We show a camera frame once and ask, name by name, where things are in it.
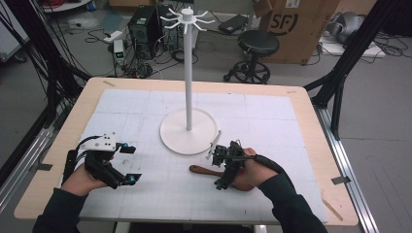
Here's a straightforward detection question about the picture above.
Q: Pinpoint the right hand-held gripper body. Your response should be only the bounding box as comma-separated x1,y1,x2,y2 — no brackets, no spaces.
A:
205,130,248,183

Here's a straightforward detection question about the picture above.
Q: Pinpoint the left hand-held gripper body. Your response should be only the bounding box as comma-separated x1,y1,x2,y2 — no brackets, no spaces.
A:
80,131,127,190

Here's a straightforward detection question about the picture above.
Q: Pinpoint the brown wooden spoon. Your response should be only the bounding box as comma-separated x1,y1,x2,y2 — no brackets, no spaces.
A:
189,164,257,192

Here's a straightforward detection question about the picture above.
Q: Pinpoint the person's right hand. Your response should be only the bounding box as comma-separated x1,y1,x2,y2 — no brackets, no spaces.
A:
231,148,280,192

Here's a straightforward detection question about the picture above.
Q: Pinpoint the person's left hand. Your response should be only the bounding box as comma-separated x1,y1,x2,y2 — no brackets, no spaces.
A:
60,163,110,197

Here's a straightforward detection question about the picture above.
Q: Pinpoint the white grid mat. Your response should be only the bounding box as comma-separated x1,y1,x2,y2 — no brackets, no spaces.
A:
76,87,328,224

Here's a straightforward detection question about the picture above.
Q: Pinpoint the white hook stand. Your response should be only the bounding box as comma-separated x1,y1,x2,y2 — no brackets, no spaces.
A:
159,7,219,156

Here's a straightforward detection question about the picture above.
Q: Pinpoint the white device with green display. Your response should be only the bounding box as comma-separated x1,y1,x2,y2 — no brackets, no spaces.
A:
113,39,126,66

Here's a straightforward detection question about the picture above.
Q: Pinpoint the thin wooden stick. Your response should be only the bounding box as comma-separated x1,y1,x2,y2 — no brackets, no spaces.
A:
321,197,345,222

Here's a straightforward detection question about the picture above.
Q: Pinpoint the white power strip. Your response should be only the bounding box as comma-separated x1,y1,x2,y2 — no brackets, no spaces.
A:
102,29,124,44

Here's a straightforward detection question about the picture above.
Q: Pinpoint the black computer tower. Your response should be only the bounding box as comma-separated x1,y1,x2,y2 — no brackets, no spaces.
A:
127,5,163,61
158,4,183,52

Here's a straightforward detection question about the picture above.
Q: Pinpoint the black round stool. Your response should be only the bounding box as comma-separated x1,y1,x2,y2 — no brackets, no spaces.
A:
223,29,281,85

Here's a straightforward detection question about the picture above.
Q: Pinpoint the black flat case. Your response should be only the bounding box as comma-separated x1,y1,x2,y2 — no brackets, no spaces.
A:
218,13,249,35

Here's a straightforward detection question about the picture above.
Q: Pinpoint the large cardboard box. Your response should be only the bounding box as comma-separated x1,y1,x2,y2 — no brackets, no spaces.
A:
253,0,341,65

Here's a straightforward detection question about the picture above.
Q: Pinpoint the white flat board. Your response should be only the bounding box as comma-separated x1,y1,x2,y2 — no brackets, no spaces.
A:
319,34,387,59

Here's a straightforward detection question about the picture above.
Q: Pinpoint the grey bag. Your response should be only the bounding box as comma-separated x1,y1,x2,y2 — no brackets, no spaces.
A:
326,11,366,45

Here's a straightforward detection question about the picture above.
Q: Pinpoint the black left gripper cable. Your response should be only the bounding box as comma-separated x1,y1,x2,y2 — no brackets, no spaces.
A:
62,135,102,185

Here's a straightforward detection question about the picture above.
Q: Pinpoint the aluminium rail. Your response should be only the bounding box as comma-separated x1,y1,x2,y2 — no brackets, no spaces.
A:
0,106,67,213
312,105,381,233

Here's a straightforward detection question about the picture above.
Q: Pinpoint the tangle of black floor cables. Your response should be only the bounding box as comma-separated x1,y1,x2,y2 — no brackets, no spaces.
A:
85,28,199,80

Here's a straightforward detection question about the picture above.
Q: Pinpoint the black metal frame post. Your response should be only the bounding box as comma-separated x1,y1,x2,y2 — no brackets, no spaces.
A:
0,0,92,129
303,0,403,141

